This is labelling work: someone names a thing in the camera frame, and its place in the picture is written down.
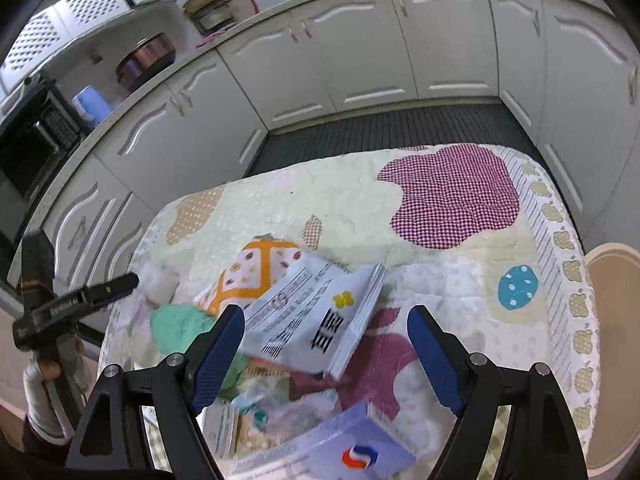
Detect green knitted cloth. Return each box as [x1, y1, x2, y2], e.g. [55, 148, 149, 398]
[150, 304, 250, 401]

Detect white printed snack bag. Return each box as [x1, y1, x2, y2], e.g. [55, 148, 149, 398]
[240, 252, 386, 380]

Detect beige plastic trash bin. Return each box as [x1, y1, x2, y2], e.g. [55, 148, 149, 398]
[586, 243, 639, 479]

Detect gloved left hand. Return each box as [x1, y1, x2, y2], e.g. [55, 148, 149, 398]
[23, 336, 93, 446]

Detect orange patterned wrapper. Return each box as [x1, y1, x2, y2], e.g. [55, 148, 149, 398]
[194, 237, 303, 318]

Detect black microwave oven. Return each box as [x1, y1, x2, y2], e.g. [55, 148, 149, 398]
[1, 75, 89, 204]

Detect blue cup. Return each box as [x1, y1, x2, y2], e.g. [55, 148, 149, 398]
[72, 86, 113, 129]

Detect patchwork quilt table cover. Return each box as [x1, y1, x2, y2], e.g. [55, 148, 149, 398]
[100, 144, 600, 479]

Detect maroon rice cooker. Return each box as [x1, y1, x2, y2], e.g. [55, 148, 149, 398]
[116, 32, 177, 92]

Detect white lattice upper cabinets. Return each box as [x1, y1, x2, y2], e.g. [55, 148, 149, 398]
[1, 0, 175, 96]

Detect stacked pots on rack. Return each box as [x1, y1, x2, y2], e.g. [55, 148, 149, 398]
[182, 0, 236, 37]

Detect black floor mat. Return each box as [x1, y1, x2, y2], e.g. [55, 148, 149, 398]
[245, 103, 544, 177]

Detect white base cabinets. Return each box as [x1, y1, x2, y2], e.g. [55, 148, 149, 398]
[29, 0, 639, 289]

